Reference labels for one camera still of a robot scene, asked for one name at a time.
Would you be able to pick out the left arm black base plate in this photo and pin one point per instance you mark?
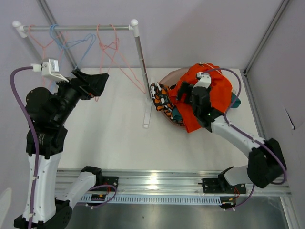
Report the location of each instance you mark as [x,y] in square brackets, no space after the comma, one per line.
[109,180]

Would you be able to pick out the bright orange shorts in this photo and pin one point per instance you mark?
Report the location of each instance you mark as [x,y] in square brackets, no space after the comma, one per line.
[220,93]

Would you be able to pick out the aluminium extrusion rail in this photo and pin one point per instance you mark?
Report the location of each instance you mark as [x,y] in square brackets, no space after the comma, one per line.
[158,182]

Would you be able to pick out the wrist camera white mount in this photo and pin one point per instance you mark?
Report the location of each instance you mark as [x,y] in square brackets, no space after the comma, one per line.
[204,80]
[49,69]

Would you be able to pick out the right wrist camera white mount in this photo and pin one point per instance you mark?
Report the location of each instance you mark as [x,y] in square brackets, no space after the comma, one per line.
[204,80]

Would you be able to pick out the pink wire hanger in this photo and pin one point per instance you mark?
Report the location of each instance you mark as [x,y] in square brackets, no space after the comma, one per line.
[52,84]

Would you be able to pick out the light blue wire hanger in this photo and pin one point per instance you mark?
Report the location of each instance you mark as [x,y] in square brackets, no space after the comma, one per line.
[60,41]
[77,50]

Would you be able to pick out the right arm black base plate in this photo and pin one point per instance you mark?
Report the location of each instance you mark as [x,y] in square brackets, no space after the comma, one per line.
[221,186]

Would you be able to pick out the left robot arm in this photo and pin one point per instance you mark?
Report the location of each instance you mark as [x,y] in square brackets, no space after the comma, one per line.
[46,114]

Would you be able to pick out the slotted grey cable duct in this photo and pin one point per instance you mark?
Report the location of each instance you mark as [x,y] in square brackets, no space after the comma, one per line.
[151,199]

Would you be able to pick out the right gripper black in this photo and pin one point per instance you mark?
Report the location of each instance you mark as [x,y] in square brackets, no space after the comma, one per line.
[186,88]

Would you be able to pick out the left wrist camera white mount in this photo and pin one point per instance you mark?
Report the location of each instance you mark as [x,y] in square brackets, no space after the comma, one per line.
[49,69]

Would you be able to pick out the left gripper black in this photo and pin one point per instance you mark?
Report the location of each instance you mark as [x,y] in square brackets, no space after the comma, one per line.
[87,84]

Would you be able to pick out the translucent pink plastic basin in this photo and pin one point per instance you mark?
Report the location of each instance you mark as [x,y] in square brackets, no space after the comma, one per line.
[171,80]

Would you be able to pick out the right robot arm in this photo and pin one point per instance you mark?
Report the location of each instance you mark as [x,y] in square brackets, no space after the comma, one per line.
[265,158]

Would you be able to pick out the white and silver clothes rack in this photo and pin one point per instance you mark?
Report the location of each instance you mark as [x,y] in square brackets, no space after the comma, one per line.
[132,27]

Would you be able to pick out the teal green shorts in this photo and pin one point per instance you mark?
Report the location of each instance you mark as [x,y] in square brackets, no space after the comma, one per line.
[176,116]

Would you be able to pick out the orange black patterned shorts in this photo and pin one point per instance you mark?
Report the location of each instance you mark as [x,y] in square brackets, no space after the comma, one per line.
[161,100]

